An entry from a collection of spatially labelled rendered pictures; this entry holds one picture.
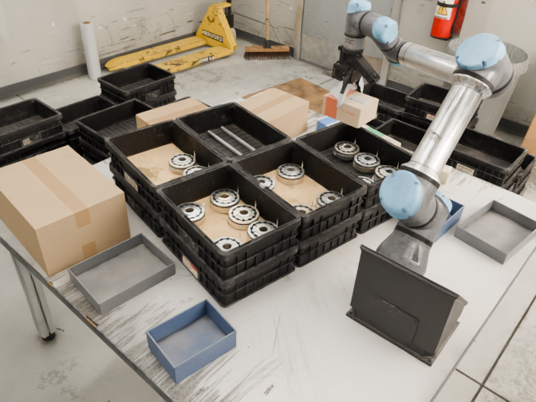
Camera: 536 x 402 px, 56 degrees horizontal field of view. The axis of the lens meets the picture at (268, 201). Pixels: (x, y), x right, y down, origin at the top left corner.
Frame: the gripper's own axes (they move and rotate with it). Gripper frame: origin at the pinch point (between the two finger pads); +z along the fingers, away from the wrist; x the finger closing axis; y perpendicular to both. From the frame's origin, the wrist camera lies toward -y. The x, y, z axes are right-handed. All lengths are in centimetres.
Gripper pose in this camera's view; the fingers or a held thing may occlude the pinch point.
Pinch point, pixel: (350, 103)
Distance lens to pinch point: 190.9
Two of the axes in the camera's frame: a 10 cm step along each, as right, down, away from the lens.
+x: -6.6, 4.2, -6.2
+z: -0.4, 8.1, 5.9
